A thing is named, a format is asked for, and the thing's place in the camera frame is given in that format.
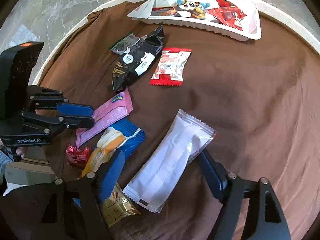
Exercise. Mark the black cookie snack packet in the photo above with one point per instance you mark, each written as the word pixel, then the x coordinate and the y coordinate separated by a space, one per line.
pixel 137 59

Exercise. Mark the gold foil snack packet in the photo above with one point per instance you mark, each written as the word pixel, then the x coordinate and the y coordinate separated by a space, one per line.
pixel 117 206

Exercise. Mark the red white fruit candy packet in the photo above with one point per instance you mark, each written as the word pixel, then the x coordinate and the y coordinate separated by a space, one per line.
pixel 169 71

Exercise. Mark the white plain snack packet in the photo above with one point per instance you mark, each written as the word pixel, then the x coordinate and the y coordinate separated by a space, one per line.
pixel 155 181

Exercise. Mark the green clear seed packet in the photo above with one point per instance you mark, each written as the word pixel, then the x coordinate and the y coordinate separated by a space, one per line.
pixel 124 44

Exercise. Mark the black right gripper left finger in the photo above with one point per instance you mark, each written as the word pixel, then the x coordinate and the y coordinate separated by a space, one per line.
pixel 72 208

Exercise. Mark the small red foil packet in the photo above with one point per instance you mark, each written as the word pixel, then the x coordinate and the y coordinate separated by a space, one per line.
pixel 76 157

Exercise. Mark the pink wafer packet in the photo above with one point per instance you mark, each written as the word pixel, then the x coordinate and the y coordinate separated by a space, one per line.
pixel 107 114

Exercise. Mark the brown tablecloth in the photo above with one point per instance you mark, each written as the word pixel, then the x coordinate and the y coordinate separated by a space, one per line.
pixel 262 98

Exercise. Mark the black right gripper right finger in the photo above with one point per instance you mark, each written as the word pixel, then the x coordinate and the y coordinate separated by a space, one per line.
pixel 265 218

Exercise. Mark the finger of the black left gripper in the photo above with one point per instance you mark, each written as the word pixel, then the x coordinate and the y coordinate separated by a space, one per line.
pixel 40 98
pixel 65 121

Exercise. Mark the grey left sleeve forearm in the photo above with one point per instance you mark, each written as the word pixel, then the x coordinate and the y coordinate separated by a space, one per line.
pixel 4 161

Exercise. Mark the white red large snack packet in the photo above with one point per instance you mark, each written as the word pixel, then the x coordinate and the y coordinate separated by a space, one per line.
pixel 144 10

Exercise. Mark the red chocolate ball packet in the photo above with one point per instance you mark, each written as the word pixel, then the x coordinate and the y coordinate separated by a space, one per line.
pixel 227 14

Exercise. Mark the panda cartoon snack packet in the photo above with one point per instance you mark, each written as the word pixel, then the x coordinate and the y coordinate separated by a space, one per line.
pixel 188 9

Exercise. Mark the blue yellow cake packet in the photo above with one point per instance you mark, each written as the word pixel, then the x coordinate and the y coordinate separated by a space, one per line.
pixel 123 135

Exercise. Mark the left hand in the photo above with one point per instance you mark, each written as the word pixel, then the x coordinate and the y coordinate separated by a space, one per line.
pixel 14 153

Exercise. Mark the white ribbed plastic tray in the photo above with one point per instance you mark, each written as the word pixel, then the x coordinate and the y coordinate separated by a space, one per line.
pixel 250 24

